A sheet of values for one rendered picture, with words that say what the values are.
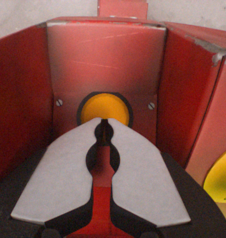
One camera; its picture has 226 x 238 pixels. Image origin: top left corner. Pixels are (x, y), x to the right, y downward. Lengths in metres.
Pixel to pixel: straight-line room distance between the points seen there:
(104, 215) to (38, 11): 0.80
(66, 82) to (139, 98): 0.06
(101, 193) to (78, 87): 0.23
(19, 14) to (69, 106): 0.80
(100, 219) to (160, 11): 0.79
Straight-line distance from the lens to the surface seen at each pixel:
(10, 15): 0.95
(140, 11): 0.74
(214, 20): 0.97
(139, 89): 0.16
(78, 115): 0.16
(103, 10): 0.73
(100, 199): 0.34
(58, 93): 0.16
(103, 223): 0.32
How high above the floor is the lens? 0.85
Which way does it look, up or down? 56 degrees down
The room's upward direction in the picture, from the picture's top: 179 degrees clockwise
